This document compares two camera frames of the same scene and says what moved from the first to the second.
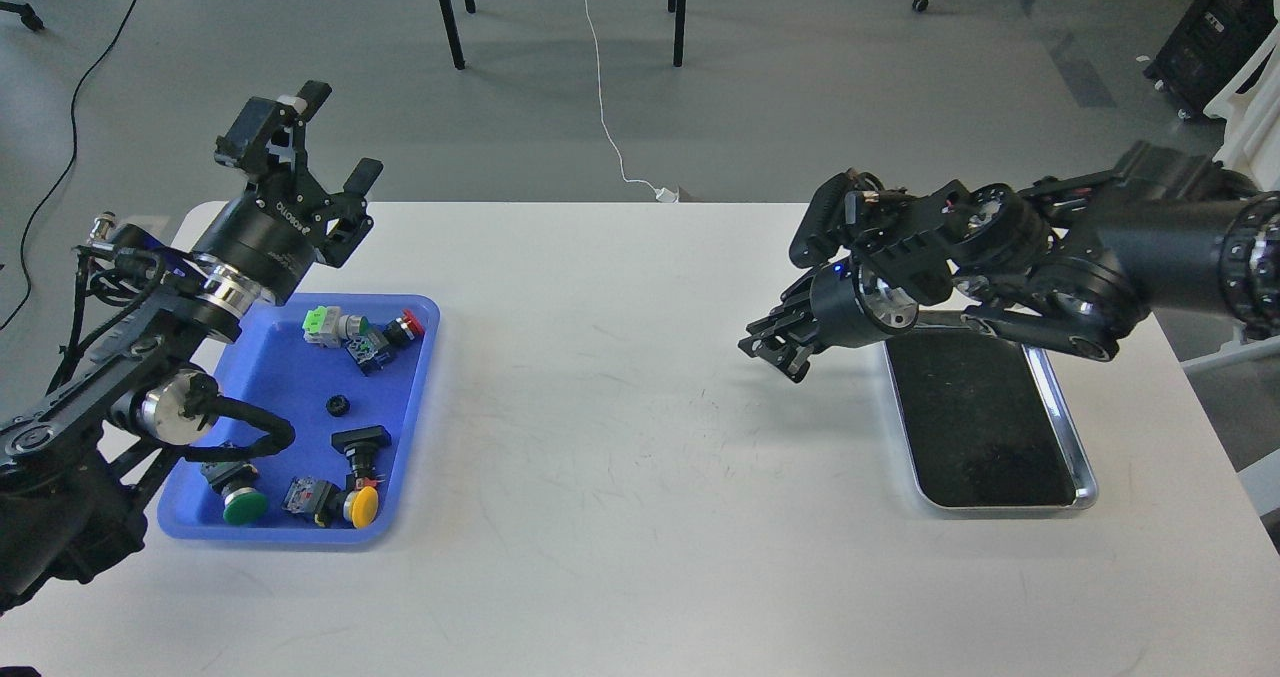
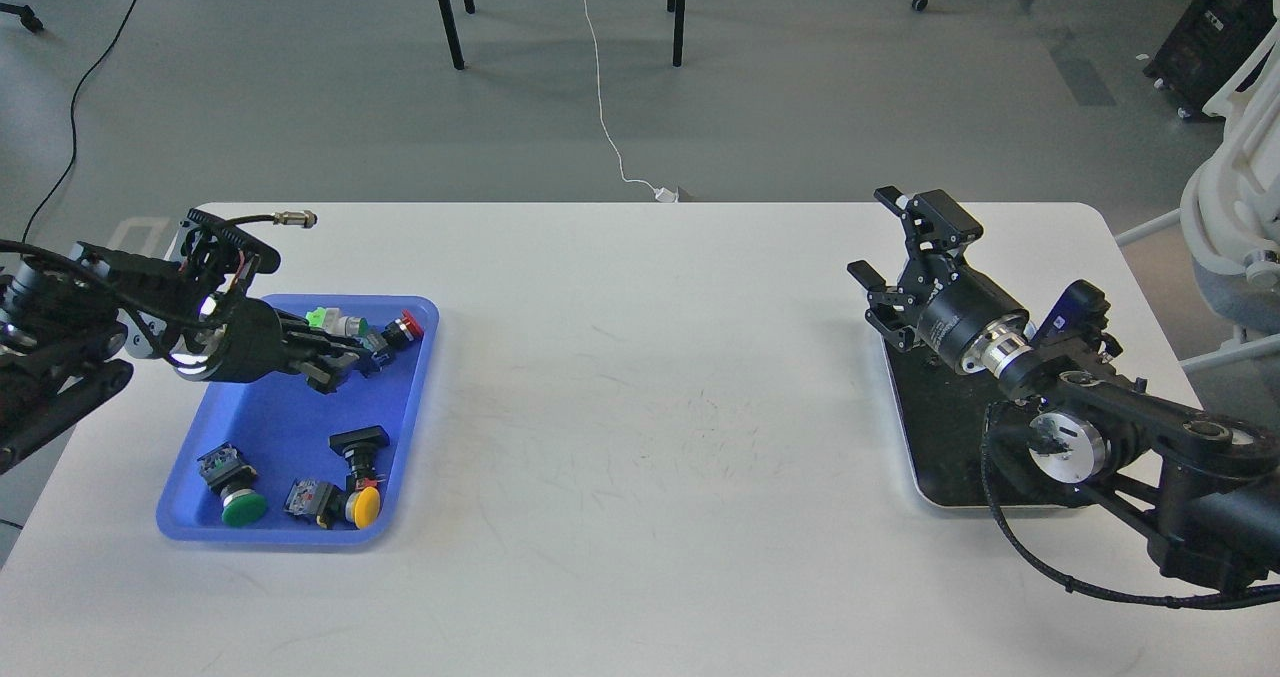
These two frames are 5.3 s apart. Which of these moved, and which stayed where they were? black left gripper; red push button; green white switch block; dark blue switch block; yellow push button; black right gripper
Moved: black right gripper; black left gripper
Stayed: yellow push button; green white switch block; dark blue switch block; red push button
